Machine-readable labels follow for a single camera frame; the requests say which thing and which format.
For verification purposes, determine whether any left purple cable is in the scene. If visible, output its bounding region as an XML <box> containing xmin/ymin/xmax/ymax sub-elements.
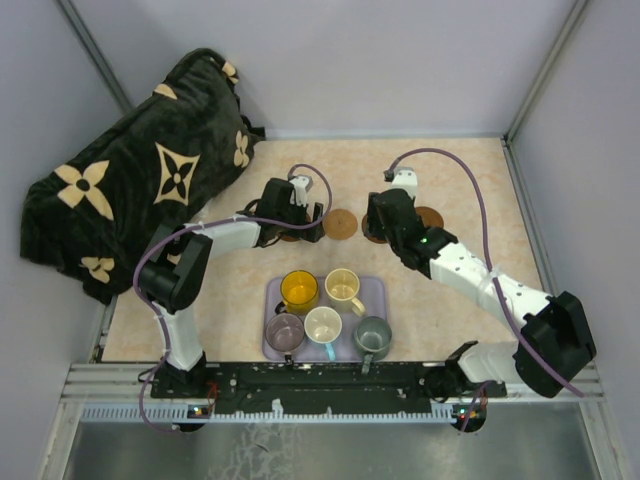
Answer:
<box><xmin>134</xmin><ymin>163</ymin><xmax>334</xmax><ymax>435</ymax></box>

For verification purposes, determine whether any grey green mug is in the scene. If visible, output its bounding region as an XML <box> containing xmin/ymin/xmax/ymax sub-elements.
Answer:
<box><xmin>353</xmin><ymin>316</ymin><xmax>393</xmax><ymax>375</ymax></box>

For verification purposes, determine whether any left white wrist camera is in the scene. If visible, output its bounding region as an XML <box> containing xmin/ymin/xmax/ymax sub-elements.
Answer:
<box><xmin>289</xmin><ymin>175</ymin><xmax>313</xmax><ymax>208</ymax></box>

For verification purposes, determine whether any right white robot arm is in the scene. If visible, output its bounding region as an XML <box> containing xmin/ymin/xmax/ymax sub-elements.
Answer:
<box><xmin>367</xmin><ymin>189</ymin><xmax>596</xmax><ymax>398</ymax></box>

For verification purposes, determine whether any lavender plastic tray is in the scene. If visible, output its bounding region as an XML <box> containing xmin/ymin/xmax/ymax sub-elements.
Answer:
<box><xmin>262</xmin><ymin>276</ymin><xmax>389</xmax><ymax>363</ymax></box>

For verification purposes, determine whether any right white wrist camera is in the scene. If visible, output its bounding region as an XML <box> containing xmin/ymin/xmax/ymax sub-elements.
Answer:
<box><xmin>384</xmin><ymin>167</ymin><xmax>418</xmax><ymax>200</ymax></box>

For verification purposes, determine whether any dark brown coaster top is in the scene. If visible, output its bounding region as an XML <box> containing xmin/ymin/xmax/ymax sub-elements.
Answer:
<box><xmin>361</xmin><ymin>214</ymin><xmax>387</xmax><ymax>244</ymax></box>

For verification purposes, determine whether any white mug blue handle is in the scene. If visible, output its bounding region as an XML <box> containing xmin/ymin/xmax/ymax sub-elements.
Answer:
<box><xmin>304</xmin><ymin>306</ymin><xmax>343</xmax><ymax>362</ymax></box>

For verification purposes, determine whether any black floral plush blanket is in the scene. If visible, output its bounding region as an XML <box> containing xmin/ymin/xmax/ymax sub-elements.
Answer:
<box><xmin>20</xmin><ymin>48</ymin><xmax>264</xmax><ymax>303</ymax></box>

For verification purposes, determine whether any yellow translucent mug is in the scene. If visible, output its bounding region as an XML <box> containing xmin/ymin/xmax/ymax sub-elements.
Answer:
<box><xmin>274</xmin><ymin>270</ymin><xmax>319</xmax><ymax>316</ymax></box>

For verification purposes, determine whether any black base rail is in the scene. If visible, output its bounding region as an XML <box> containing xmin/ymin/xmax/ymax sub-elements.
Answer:
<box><xmin>151</xmin><ymin>362</ymin><xmax>478</xmax><ymax>415</ymax></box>

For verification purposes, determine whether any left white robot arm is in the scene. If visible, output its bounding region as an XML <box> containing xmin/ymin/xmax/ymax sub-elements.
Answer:
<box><xmin>133</xmin><ymin>174</ymin><xmax>324</xmax><ymax>397</ymax></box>

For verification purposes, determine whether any cream yellow mug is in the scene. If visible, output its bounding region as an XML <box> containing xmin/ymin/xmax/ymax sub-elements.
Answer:
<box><xmin>324</xmin><ymin>268</ymin><xmax>366</xmax><ymax>317</ymax></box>

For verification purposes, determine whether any purple mug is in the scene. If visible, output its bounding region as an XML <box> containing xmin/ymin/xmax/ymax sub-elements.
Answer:
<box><xmin>264</xmin><ymin>313</ymin><xmax>305</xmax><ymax>365</ymax></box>

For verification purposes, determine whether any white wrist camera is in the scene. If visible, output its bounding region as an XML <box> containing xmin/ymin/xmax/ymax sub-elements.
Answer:
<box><xmin>384</xmin><ymin>167</ymin><xmax>418</xmax><ymax>200</ymax></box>
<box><xmin>289</xmin><ymin>175</ymin><xmax>313</xmax><ymax>208</ymax></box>

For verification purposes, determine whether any light cork coaster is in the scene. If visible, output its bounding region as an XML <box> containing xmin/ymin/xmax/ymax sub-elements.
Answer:
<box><xmin>323</xmin><ymin>209</ymin><xmax>358</xmax><ymax>240</ymax></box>

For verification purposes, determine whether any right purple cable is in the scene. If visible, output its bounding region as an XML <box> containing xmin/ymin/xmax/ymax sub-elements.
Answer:
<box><xmin>382</xmin><ymin>148</ymin><xmax>586</xmax><ymax>434</ymax></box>

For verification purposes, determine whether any purple cable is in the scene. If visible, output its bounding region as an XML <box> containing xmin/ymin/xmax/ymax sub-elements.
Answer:
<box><xmin>134</xmin><ymin>163</ymin><xmax>334</xmax><ymax>435</ymax></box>
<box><xmin>382</xmin><ymin>148</ymin><xmax>586</xmax><ymax>434</ymax></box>

